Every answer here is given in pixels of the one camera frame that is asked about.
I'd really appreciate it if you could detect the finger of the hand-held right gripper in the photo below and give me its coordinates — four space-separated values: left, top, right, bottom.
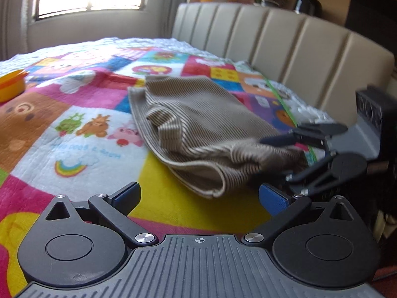
259 123 349 150
285 158 339 197

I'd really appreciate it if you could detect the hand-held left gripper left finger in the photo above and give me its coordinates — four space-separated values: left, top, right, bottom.
46 181 156 246

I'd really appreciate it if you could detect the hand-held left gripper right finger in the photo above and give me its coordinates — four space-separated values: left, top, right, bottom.
242 183 358 246

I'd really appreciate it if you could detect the grey-brown striped sweater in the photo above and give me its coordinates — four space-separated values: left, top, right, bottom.
128 74 309 199

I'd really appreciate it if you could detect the colourful printed blanket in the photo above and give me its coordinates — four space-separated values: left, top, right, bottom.
0 46 317 290

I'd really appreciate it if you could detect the beige padded headboard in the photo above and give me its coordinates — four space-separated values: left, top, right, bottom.
171 2 395 125

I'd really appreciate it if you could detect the dark wooden panel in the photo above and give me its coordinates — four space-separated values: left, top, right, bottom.
344 0 397 57

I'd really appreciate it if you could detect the black round appliance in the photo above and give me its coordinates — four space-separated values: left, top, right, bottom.
294 0 323 18

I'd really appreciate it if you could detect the yellow orange plastic container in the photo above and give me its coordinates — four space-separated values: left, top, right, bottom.
0 70 29 103

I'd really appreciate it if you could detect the beige curtain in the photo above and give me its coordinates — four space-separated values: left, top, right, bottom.
0 0 32 62

